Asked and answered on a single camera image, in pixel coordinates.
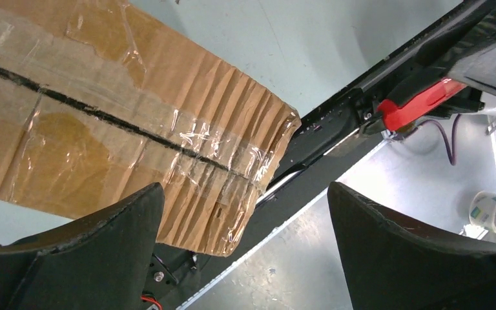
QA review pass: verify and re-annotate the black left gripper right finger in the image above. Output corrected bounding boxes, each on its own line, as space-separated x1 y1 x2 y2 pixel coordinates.
327 182 496 309

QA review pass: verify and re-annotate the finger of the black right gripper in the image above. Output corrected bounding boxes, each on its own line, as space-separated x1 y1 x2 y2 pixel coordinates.
402 1 496 112

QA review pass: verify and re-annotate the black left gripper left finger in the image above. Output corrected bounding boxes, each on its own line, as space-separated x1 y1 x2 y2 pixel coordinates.
0 183 165 309

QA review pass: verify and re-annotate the red black utility knife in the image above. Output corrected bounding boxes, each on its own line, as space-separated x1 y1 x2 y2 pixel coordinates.
377 77 467 131

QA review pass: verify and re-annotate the brown cardboard express box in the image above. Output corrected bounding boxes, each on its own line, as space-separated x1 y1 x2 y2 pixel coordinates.
0 1 301 256

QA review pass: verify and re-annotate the white tape roll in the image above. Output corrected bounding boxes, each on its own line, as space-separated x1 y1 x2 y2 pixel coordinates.
468 191 496 234

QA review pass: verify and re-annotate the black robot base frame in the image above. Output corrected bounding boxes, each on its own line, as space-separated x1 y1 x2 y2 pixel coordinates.
160 1 496 309

